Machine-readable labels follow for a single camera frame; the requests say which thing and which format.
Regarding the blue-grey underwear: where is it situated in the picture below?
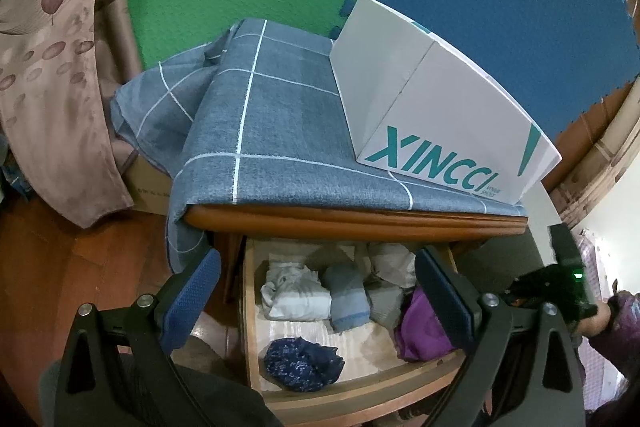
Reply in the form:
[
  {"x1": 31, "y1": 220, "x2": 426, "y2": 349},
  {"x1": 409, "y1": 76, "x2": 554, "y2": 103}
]
[{"x1": 322, "y1": 263, "x2": 372, "y2": 334}]

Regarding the purple underwear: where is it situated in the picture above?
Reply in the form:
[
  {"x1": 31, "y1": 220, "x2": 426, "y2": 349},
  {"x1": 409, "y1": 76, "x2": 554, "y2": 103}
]
[{"x1": 394, "y1": 287, "x2": 455, "y2": 363}]

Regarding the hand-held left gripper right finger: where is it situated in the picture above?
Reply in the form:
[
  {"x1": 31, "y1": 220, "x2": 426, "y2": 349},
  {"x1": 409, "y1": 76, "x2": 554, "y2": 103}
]
[{"x1": 414, "y1": 246, "x2": 586, "y2": 427}]

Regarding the person's right hand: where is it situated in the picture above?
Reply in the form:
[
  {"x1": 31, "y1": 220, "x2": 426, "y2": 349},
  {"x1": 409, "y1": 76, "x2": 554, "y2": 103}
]
[{"x1": 575, "y1": 301, "x2": 615, "y2": 338}]

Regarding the brown wooden frame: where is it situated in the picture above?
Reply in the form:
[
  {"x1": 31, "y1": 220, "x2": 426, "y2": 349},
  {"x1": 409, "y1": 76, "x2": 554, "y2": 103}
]
[{"x1": 547, "y1": 77, "x2": 640, "y2": 235}]

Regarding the person's right forearm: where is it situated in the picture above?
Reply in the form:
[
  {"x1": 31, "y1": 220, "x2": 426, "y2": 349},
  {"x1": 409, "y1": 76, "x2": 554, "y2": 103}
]
[{"x1": 584, "y1": 279, "x2": 640, "y2": 427}]

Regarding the beige leaf-print curtain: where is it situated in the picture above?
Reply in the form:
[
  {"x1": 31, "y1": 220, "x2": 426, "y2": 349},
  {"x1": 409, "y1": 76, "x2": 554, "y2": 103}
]
[{"x1": 0, "y1": 0, "x2": 147, "y2": 229}]

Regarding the white cardboard box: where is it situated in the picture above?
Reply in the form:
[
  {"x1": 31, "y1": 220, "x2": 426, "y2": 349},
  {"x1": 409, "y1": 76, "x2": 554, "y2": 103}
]
[{"x1": 330, "y1": 0, "x2": 563, "y2": 206}]

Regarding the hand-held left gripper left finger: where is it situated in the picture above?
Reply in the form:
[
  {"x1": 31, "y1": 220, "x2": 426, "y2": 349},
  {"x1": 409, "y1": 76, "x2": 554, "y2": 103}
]
[{"x1": 52, "y1": 247, "x2": 223, "y2": 427}]

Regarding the navy floral underwear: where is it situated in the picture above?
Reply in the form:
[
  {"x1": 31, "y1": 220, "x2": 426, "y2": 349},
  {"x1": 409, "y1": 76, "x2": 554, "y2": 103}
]
[{"x1": 263, "y1": 337, "x2": 347, "y2": 393}]

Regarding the white underwear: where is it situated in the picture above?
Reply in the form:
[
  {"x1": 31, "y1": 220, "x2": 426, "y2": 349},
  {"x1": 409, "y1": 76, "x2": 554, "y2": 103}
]
[{"x1": 259, "y1": 252, "x2": 334, "y2": 322}]

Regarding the grey underwear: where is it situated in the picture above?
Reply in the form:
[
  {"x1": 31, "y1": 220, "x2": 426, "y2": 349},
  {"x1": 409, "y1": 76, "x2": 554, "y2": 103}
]
[{"x1": 367, "y1": 284, "x2": 417, "y2": 334}]

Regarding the blue packet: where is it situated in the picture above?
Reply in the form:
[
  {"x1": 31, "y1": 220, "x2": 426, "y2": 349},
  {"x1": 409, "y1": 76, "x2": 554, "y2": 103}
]
[{"x1": 0, "y1": 157, "x2": 32, "y2": 204}]

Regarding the pink floral fabric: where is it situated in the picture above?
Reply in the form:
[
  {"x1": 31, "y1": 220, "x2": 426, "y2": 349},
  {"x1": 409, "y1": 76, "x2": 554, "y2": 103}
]
[{"x1": 579, "y1": 227, "x2": 617, "y2": 303}]

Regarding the wooden drawer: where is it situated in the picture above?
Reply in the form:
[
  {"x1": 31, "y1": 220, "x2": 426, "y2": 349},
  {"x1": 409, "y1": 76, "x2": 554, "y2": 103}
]
[{"x1": 239, "y1": 234, "x2": 478, "y2": 427}]

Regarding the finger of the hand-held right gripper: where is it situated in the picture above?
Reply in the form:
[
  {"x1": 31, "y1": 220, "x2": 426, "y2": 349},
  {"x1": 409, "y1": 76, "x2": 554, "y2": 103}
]
[{"x1": 506, "y1": 266, "x2": 551, "y2": 307}]

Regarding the brown cardboard box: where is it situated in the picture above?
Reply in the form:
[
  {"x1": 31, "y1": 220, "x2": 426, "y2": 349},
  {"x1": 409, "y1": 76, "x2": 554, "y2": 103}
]
[{"x1": 122, "y1": 154, "x2": 174, "y2": 216}]

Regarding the blue checked cloth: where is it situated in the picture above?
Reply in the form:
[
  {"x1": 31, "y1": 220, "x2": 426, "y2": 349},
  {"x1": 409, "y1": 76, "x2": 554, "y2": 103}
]
[{"x1": 110, "y1": 18, "x2": 529, "y2": 275}]

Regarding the beige underwear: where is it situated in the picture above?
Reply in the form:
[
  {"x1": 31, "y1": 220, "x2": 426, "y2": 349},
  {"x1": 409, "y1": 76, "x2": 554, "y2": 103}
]
[{"x1": 369, "y1": 243, "x2": 419, "y2": 288}]

